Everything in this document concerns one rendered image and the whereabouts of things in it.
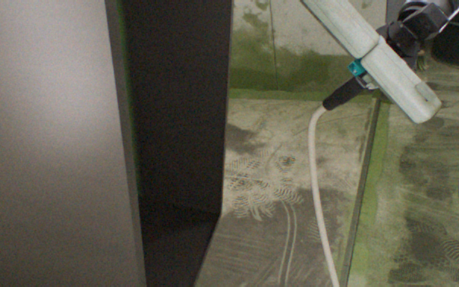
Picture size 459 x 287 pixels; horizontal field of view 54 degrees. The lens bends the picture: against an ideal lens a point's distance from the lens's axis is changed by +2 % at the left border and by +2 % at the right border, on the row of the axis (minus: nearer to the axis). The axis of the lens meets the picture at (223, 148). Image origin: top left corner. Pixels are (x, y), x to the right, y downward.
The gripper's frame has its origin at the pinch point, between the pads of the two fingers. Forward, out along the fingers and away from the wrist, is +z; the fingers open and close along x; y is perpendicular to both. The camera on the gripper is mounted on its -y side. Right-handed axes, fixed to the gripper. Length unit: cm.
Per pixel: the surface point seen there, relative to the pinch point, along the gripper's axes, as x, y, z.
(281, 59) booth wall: 19, 171, -115
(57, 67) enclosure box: 29, -11, 44
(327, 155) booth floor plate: -36, 136, -70
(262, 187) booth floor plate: -24, 138, -31
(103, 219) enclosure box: 13, 7, 50
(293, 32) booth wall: 26, 153, -123
